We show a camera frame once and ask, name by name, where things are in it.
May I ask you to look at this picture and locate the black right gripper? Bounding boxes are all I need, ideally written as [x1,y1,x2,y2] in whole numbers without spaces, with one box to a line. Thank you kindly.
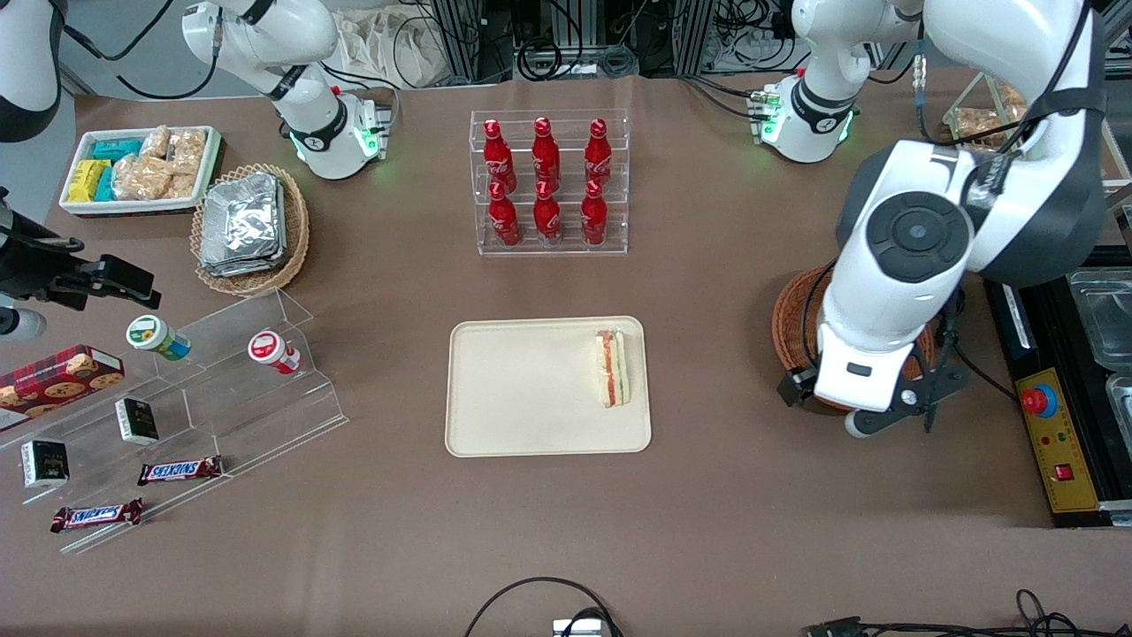
[0,190,162,309]

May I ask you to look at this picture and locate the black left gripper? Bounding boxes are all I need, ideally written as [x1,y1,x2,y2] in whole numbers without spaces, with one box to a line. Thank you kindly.
[778,358,970,434]

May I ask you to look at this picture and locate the triangular sandwich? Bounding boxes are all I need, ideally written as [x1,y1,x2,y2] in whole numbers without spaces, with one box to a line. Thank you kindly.
[594,329,632,409]

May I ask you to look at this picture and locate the brown round wicker basket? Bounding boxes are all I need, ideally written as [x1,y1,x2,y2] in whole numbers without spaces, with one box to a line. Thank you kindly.
[771,268,938,413]

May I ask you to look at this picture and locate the tan oval wicker basket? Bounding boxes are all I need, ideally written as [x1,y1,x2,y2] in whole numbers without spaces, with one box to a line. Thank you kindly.
[190,163,310,297]

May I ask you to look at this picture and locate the beige plastic tray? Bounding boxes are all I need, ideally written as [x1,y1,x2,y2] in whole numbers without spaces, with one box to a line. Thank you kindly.
[445,316,653,458]

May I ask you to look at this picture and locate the green lid yogurt cup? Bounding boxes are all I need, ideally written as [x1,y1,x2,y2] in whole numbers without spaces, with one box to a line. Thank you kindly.
[126,314,192,362]

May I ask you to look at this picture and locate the white rectangular snack bin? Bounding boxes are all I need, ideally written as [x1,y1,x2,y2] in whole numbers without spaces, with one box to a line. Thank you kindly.
[58,126,222,218]

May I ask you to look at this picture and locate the black sealing machine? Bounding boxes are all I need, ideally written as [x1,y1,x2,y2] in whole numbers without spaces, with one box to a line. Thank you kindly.
[983,252,1132,529]

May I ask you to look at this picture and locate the silver foil pouch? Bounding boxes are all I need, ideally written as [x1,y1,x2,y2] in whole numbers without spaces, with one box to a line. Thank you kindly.
[199,248,289,279]

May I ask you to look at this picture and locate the yellow snack packet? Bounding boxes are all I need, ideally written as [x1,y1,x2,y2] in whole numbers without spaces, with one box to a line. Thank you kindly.
[68,159,111,203]

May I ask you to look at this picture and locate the red plaid cookie box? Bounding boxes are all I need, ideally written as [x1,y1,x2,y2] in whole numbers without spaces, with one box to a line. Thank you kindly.
[0,344,126,432]

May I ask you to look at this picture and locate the stack of foil containers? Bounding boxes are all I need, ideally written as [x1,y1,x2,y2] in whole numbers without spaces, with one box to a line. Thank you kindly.
[202,173,284,266]

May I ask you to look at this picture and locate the small black box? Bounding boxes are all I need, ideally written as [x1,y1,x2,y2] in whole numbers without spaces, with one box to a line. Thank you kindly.
[114,397,161,446]
[20,439,71,489]

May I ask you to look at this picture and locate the red lid yogurt cup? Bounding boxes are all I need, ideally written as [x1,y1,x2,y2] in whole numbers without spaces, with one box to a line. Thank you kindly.
[247,329,302,376]

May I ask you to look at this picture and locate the clear acrylic stepped shelf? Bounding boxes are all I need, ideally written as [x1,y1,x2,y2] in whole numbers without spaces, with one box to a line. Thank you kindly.
[0,288,348,556]

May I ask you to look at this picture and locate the clear plastic container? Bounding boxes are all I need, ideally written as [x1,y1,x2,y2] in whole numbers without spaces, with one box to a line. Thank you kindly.
[1066,270,1132,371]
[1105,373,1132,434]

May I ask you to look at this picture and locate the snickers chocolate bar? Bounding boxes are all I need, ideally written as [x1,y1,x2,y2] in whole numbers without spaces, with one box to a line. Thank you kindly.
[137,456,224,487]
[50,498,144,533]

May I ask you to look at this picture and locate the white plastic bag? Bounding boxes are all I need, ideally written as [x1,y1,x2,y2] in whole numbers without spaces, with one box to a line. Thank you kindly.
[334,7,447,89]

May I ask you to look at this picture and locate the red cola bottle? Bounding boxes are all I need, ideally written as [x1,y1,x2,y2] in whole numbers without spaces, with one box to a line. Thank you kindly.
[533,180,562,242]
[483,119,516,191]
[488,181,521,247]
[580,180,609,246]
[532,116,562,188]
[585,118,614,187]

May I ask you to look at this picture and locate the clear acrylic bottle rack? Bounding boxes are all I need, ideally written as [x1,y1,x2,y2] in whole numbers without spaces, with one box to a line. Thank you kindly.
[470,110,630,257]

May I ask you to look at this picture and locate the black power cable with plug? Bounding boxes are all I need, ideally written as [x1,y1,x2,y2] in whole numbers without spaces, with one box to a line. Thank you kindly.
[937,292,1018,403]

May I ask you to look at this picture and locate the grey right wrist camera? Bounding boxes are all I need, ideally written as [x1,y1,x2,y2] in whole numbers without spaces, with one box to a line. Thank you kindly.
[0,305,45,343]

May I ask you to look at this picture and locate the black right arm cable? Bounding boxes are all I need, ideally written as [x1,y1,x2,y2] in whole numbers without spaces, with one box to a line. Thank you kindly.
[53,0,222,100]

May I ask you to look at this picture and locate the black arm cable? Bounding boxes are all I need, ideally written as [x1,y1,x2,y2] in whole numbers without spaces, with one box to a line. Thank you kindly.
[53,0,222,100]
[914,0,1093,434]

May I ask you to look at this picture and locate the black cable with connector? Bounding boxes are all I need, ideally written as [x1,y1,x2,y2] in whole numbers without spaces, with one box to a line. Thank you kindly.
[803,588,1132,637]

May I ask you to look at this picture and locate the white wire rack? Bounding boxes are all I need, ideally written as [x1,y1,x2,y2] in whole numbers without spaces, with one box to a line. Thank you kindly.
[942,71,1132,213]

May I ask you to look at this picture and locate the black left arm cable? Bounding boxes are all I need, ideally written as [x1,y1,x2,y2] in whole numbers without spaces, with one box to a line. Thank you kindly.
[914,0,1093,434]

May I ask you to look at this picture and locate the black looped cable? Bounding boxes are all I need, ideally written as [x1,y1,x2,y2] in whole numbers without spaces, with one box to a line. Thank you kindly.
[464,577,624,637]

